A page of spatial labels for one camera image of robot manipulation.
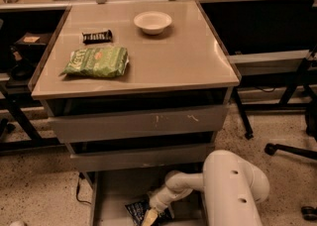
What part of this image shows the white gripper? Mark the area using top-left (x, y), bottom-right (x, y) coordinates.
top-left (142, 188), bottom-right (174, 226)

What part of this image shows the blue chip bag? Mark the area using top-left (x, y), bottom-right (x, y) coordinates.
top-left (125, 199), bottom-right (173, 226)

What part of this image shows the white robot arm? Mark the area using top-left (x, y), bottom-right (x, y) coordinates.
top-left (142, 150), bottom-right (269, 226)

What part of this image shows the grey open bottom drawer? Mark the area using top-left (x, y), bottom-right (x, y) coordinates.
top-left (89, 164), bottom-right (209, 226)

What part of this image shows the grey middle drawer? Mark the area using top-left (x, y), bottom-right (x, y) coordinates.
top-left (70, 143), bottom-right (215, 172)

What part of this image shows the grey top drawer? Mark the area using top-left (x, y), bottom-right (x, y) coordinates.
top-left (49, 105), bottom-right (228, 143)

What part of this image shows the grey drawer cabinet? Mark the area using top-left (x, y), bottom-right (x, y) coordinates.
top-left (32, 1), bottom-right (240, 226)

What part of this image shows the green chip bag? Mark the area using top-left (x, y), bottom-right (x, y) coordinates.
top-left (62, 46), bottom-right (128, 78)

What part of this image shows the black office chair base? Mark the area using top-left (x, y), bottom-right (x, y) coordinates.
top-left (264, 100), bottom-right (317, 160)

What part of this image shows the black caster wheel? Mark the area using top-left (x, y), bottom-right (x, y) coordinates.
top-left (301, 206), bottom-right (317, 221)

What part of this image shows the black candy bar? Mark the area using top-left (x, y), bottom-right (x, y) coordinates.
top-left (82, 30), bottom-right (113, 45)

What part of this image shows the white bowl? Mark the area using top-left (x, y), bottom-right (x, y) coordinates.
top-left (134, 11), bottom-right (172, 35)

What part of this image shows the black box with label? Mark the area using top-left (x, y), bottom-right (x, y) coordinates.
top-left (14, 33), bottom-right (52, 51)

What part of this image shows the long grey background desk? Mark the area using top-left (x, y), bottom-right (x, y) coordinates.
top-left (1, 0), bottom-right (265, 115)

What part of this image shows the black cable on floor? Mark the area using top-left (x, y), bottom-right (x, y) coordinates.
top-left (75, 171), bottom-right (92, 206)

